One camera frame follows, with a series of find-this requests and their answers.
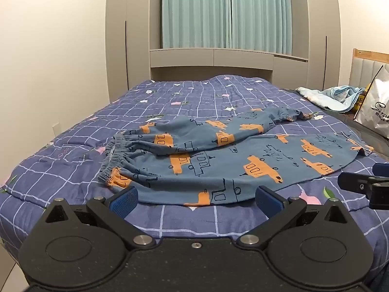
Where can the purple checked floral quilt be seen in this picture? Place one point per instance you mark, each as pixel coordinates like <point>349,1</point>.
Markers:
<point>197,97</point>

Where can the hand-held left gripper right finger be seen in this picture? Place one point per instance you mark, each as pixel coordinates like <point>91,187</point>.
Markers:
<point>269,202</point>

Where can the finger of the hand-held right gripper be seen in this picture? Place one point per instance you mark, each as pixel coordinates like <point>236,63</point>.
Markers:
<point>381,170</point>
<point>354,182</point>

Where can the wooden padded headboard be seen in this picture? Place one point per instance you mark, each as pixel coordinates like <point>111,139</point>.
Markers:
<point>364,67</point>

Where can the white plastic bag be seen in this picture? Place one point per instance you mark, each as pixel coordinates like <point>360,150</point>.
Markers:
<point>376,106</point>

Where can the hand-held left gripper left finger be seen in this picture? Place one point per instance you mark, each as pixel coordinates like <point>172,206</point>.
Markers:
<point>123,202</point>

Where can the beige wardrobe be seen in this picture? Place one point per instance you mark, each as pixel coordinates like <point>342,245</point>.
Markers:
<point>322,42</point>
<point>127,42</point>

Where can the blue pants with orange print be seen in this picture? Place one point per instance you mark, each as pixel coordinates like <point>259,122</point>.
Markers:
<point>212,161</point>

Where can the light blue blanket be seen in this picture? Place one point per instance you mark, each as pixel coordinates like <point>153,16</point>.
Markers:
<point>331,95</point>

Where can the yellow packet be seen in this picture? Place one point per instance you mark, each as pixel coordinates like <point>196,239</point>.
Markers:
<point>362,100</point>

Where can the light green curtain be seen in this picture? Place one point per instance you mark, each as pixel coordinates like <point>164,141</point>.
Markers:
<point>194,12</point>
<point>261,12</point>

